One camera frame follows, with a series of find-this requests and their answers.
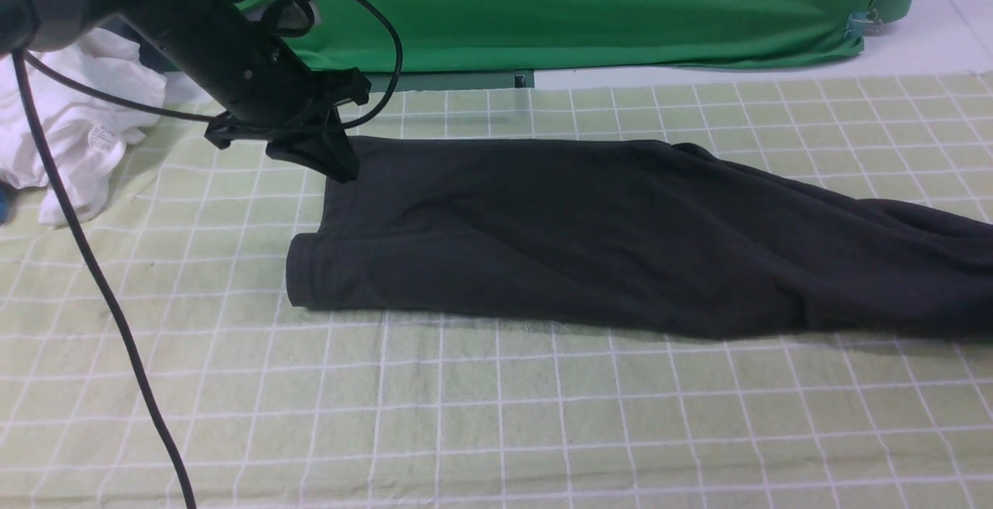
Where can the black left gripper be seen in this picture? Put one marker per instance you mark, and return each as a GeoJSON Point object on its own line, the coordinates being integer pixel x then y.
{"type": "Point", "coordinates": [260, 82]}

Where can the dark gray long-sleeved shirt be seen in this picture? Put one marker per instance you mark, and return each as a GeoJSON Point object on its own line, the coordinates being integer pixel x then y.
{"type": "Point", "coordinates": [634, 234]}

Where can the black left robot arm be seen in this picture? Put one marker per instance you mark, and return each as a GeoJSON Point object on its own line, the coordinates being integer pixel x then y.
{"type": "Point", "coordinates": [45, 25]}

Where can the dark cloth behind white shirt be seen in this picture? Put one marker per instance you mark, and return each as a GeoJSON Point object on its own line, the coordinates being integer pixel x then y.
{"type": "Point", "coordinates": [155, 55]}

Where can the crumpled white shirt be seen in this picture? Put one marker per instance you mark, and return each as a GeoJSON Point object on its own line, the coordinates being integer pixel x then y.
{"type": "Point", "coordinates": [87, 137]}

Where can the green backdrop cloth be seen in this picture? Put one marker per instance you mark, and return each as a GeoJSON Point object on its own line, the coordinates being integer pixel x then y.
{"type": "Point", "coordinates": [543, 5]}

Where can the dark green metal base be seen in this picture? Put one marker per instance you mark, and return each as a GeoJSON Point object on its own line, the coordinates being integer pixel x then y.
{"type": "Point", "coordinates": [465, 81]}

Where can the light green grid mat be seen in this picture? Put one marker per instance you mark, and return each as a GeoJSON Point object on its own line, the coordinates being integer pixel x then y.
{"type": "Point", "coordinates": [275, 407]}

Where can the blue object at edge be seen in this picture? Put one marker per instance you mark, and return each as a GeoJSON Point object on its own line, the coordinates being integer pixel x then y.
{"type": "Point", "coordinates": [6, 203]}

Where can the teal binder clip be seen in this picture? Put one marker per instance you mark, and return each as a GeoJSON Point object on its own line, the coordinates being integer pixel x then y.
{"type": "Point", "coordinates": [861, 24]}

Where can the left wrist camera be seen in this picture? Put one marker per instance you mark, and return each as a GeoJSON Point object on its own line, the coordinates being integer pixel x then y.
{"type": "Point", "coordinates": [284, 18]}

